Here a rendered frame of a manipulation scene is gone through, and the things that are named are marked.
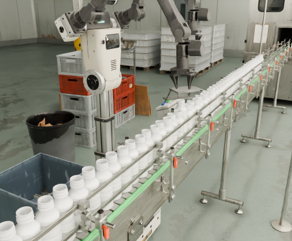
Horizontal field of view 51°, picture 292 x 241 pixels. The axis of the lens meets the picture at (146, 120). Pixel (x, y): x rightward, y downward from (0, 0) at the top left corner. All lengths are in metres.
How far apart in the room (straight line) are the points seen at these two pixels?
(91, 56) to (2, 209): 0.97
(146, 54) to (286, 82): 3.96
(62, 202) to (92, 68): 1.18
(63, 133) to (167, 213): 1.16
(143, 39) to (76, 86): 4.95
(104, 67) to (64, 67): 1.87
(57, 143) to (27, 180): 1.37
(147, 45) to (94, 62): 6.57
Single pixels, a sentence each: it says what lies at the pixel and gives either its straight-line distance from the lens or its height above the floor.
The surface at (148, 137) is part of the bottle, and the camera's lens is 1.19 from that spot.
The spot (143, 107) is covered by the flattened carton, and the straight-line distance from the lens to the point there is 4.88.
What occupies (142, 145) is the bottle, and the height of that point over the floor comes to 1.14.
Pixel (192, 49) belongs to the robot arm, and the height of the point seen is 1.44.
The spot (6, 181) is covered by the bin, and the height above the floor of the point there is 0.90.
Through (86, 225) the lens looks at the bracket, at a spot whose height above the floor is 1.05.
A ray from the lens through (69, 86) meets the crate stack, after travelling 3.75.
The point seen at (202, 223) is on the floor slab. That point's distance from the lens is 2.64.
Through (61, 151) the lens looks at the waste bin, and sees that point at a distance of 2.97.
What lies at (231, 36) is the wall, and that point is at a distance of 11.58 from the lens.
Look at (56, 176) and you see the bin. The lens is 1.57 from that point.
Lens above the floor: 1.61
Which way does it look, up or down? 20 degrees down
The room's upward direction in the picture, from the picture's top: straight up
